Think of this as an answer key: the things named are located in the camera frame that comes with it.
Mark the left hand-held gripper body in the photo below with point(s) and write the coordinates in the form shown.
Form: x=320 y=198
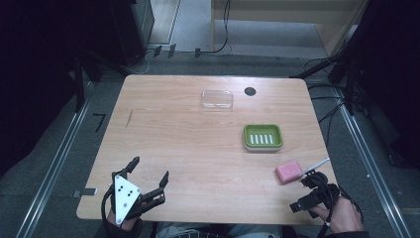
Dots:
x=126 y=196

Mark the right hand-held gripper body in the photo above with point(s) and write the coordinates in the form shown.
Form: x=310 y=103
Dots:
x=317 y=186

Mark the pink soap bar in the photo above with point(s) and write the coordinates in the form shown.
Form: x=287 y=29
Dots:
x=289 y=172

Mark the person's left hand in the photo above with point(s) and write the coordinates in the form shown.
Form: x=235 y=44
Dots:
x=127 y=224

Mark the person's right hand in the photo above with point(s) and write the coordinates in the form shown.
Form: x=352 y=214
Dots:
x=343 y=218

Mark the green soap dish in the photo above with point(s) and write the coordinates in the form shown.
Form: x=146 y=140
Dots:
x=263 y=137

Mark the black stand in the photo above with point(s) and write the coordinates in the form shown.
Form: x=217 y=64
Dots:
x=79 y=84
x=343 y=66

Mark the clear plastic lid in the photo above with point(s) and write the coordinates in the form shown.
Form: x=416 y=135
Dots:
x=217 y=99

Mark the black floor plug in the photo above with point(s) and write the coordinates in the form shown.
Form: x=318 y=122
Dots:
x=171 y=50
x=197 y=52
x=157 y=51

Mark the black cabinet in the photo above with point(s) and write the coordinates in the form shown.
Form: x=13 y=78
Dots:
x=130 y=29

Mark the wooden shelf unit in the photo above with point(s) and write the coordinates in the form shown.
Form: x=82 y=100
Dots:
x=284 y=18

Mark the small metal floor bracket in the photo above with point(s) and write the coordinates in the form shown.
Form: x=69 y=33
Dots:
x=85 y=192

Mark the metal floor rail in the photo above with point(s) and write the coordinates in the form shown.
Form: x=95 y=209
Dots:
x=371 y=168
x=52 y=168

